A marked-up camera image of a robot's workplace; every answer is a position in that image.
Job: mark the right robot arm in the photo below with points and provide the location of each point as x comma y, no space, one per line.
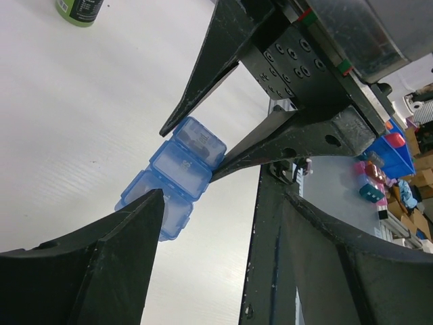
330,58

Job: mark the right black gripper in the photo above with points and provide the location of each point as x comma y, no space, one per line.
280,53

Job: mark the cardboard box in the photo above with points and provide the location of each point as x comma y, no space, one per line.
415,221

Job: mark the blue storage bin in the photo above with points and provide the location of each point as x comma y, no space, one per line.
397,161

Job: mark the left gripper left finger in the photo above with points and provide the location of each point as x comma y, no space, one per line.
98,274

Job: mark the green pill bottle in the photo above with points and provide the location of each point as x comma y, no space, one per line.
81,13

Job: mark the blue pill organizer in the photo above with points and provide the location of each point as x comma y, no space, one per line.
182,167

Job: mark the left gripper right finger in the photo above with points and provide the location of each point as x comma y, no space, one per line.
302,258

